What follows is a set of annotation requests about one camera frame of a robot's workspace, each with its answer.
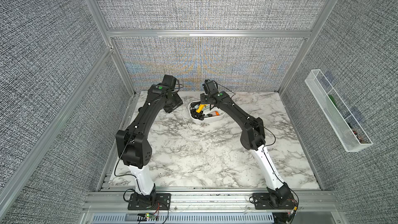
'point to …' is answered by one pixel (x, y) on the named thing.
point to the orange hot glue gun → (217, 113)
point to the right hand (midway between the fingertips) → (204, 93)
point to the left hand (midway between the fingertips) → (181, 103)
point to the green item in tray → (332, 99)
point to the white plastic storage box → (200, 112)
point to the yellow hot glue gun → (199, 110)
